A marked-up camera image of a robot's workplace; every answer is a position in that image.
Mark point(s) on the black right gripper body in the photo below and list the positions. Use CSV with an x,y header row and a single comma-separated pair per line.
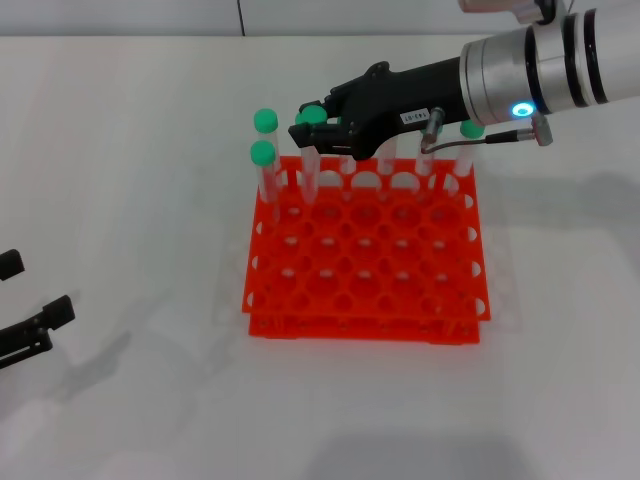
x,y
400,105

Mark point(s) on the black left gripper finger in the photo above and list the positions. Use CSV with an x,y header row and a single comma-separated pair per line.
x,y
55,314
11,265

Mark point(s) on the orange plastic test tube rack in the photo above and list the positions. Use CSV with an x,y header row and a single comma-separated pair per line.
x,y
365,260

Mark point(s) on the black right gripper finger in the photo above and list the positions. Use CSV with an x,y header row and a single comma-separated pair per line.
x,y
325,137
334,105

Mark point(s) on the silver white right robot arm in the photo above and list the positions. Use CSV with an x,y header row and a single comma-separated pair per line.
x,y
550,65

